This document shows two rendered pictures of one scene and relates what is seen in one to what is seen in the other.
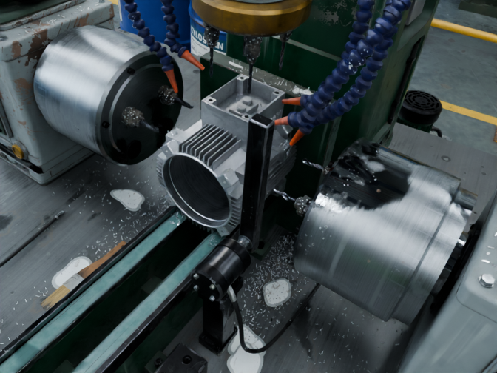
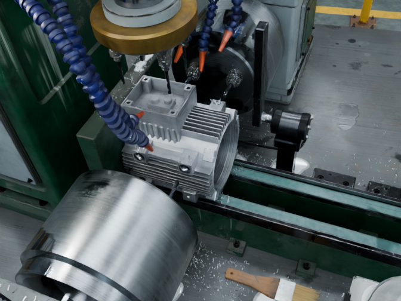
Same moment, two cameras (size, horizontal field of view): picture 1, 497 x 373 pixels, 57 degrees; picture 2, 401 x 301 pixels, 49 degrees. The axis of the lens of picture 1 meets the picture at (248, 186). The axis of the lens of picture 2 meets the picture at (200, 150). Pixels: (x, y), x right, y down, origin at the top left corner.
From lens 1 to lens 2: 0.98 m
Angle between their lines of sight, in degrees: 62
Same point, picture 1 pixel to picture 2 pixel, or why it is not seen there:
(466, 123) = not seen: outside the picture
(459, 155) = not seen: hidden behind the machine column
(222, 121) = (187, 109)
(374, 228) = not seen: hidden behind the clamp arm
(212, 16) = (192, 26)
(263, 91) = (136, 93)
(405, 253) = (273, 23)
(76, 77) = (154, 237)
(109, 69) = (148, 194)
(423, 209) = (253, 7)
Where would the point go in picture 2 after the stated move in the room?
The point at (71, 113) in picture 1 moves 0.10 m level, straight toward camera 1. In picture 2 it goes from (179, 259) to (229, 226)
